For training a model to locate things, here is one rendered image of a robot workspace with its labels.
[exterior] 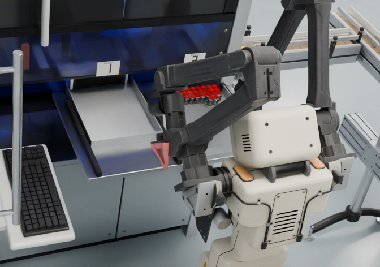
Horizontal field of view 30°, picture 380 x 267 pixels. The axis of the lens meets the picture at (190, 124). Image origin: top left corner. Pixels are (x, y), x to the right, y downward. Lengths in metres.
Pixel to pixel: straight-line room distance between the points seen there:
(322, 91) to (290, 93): 2.40
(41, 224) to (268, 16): 3.39
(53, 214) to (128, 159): 0.32
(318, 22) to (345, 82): 2.69
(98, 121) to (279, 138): 0.87
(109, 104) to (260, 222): 0.92
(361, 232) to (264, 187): 1.88
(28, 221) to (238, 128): 0.74
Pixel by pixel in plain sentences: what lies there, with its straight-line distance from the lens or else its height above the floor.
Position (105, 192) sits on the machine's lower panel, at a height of 0.39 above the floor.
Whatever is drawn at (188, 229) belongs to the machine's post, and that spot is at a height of 0.05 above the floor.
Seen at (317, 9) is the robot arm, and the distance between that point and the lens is 2.08.
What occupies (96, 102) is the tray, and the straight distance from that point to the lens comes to 2.63.
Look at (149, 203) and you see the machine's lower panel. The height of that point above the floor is 0.28.
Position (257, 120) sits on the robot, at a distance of 1.84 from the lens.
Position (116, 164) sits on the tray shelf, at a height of 0.88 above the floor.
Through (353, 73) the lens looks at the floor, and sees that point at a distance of 4.90.
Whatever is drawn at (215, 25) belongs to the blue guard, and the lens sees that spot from 2.64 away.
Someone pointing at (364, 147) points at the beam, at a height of 0.50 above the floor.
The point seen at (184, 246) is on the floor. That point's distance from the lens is 3.35.
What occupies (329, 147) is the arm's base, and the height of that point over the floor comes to 1.23.
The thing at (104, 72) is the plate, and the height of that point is 1.01.
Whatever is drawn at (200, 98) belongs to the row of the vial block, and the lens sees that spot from 2.68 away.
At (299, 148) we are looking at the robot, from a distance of 1.89.
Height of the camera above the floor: 2.46
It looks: 37 degrees down
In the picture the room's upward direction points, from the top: 11 degrees clockwise
